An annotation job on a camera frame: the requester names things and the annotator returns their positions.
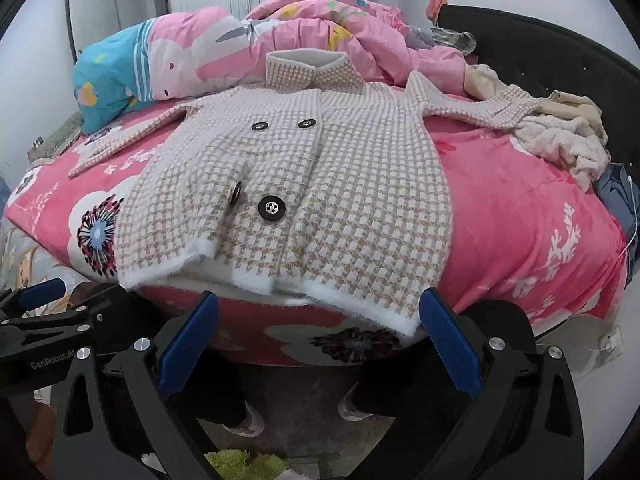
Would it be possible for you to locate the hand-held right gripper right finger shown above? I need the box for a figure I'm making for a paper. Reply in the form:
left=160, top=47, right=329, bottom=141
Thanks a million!
left=419, top=287, right=586, bottom=480

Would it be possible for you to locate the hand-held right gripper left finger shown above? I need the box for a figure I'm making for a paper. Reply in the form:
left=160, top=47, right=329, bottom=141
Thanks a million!
left=50, top=287, right=219, bottom=480

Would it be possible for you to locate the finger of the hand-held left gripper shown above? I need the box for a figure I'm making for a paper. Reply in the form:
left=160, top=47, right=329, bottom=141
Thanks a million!
left=0, top=285, right=126, bottom=343
left=0, top=277, right=68, bottom=318

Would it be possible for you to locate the beige white houndstooth knit coat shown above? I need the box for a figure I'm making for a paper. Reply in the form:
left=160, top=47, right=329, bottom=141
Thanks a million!
left=67, top=49, right=541, bottom=337

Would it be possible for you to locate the person's left leg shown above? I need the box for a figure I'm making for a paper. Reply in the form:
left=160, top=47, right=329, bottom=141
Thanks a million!
left=192, top=355, right=251, bottom=428

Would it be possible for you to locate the person's leg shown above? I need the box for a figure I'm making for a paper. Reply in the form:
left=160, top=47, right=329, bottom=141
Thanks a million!
left=350, top=345, right=466, bottom=418
left=192, top=355, right=251, bottom=428

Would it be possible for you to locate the person's right leg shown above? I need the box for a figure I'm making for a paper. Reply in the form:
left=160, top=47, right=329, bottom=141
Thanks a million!
left=350, top=345, right=466, bottom=418

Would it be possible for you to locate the person's left shoe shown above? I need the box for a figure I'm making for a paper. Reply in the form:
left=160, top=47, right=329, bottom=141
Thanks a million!
left=222, top=402, right=266, bottom=438

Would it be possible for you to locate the person's shoe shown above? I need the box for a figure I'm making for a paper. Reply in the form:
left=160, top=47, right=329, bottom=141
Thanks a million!
left=222, top=402, right=266, bottom=438
left=337, top=385, right=376, bottom=423

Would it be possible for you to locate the person's right shoe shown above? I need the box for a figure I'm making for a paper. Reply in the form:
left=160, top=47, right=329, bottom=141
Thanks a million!
left=337, top=385, right=376, bottom=423

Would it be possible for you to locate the green fluffy cloth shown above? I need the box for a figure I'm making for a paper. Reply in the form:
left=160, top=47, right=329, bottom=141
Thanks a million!
left=205, top=449, right=291, bottom=480

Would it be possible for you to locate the pink floral blanket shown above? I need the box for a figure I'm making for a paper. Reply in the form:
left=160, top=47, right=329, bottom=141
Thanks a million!
left=2, top=85, right=628, bottom=368

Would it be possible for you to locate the dark blue cloth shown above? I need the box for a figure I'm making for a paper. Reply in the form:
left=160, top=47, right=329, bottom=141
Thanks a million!
left=595, top=162, right=640, bottom=271

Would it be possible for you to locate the cream fluffy garment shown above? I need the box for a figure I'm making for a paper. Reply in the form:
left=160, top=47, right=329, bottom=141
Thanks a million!
left=515, top=91, right=611, bottom=191

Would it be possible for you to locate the beige cloth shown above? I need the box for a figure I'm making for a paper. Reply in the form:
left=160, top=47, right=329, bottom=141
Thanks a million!
left=465, top=65, right=506, bottom=101

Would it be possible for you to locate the pink blue cartoon quilt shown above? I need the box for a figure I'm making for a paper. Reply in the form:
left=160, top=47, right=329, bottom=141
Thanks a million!
left=72, top=0, right=468, bottom=133

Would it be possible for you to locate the clear plastic bag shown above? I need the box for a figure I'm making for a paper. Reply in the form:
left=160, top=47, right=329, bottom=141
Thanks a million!
left=432, top=27, right=476, bottom=56

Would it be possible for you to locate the grey cloth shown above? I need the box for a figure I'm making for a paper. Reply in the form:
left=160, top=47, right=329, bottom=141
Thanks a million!
left=405, top=25, right=436, bottom=52

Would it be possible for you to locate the black padded headboard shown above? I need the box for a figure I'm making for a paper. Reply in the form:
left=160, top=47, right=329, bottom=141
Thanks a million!
left=437, top=4, right=640, bottom=171

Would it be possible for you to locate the white cable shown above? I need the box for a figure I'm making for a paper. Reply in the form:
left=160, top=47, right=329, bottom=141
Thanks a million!
left=625, top=175, right=640, bottom=256

